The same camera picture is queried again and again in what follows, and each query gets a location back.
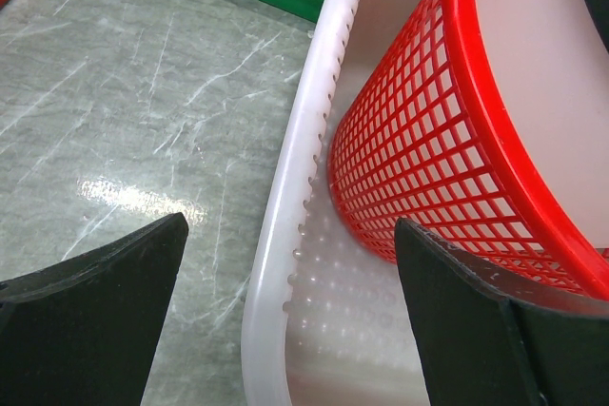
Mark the white round bucket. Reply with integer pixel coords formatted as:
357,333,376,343
476,0,608,249

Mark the white perforated rectangular basket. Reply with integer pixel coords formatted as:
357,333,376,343
241,0,428,405

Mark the red mesh basket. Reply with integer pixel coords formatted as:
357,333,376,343
327,0,608,299

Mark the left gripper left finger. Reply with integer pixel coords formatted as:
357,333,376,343
1,213,188,405

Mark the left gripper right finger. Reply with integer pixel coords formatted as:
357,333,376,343
395,219,608,405

